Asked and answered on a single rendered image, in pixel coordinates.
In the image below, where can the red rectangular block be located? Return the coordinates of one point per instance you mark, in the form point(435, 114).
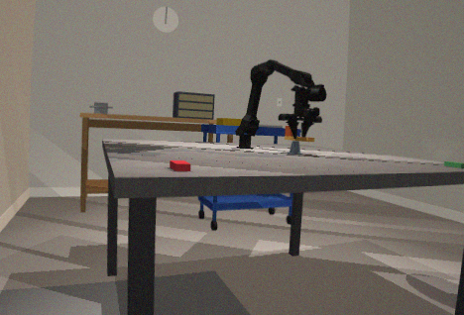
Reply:
point(179, 165)

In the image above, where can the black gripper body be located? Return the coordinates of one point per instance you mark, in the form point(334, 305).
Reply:
point(294, 117)

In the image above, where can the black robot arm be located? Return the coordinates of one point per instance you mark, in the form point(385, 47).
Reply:
point(259, 76)

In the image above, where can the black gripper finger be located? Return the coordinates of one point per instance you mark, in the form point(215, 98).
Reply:
point(293, 127)
point(305, 128)

